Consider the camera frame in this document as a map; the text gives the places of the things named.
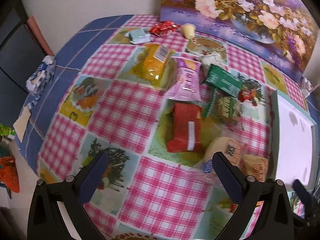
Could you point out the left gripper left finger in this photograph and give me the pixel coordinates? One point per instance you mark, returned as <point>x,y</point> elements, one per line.
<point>45,220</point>

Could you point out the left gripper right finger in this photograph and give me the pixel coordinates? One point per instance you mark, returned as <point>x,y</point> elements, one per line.
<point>275,220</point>

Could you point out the orange bread pack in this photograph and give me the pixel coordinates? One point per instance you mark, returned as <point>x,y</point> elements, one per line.
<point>254,165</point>

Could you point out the round bread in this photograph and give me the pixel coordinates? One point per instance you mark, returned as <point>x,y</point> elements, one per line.
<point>231,148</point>

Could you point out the green yellow cracker pack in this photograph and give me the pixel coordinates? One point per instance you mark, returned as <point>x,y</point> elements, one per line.
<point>224,108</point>

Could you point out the small red candy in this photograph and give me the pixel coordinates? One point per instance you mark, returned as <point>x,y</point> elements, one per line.
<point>244,95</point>

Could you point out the red snack pack white label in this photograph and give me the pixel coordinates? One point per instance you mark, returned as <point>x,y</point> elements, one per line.
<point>186,129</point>

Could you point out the dark green snack pack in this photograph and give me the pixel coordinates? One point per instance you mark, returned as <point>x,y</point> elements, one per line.
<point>221,79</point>

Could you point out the purple swiss roll pack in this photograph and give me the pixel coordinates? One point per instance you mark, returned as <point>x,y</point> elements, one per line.
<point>185,84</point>

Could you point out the beige paper snack pack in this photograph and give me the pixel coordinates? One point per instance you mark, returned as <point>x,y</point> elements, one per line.
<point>208,60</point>

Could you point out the yellow jelly pack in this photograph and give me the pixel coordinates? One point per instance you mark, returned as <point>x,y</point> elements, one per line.
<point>151,68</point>

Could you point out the light green wafer pack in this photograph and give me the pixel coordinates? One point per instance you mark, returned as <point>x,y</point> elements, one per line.
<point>139,36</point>

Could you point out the yellow pudding cup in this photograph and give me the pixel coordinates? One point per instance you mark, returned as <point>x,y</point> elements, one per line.
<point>188,31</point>

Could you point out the red Kiss candy pack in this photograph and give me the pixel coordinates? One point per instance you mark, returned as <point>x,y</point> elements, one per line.
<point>164,28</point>

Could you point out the orange bag on floor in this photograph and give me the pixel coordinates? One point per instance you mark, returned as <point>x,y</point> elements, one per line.
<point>9,175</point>

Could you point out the white teal tray box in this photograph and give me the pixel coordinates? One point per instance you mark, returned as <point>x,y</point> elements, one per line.
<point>294,144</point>

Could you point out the white power adapter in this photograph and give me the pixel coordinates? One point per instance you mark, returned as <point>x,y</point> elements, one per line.
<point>306,87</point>

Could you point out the pink checkered tablecloth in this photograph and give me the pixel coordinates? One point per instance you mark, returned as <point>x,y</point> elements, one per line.
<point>93,103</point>

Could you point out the flower painting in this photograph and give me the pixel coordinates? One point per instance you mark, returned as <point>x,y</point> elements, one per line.
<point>283,32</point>

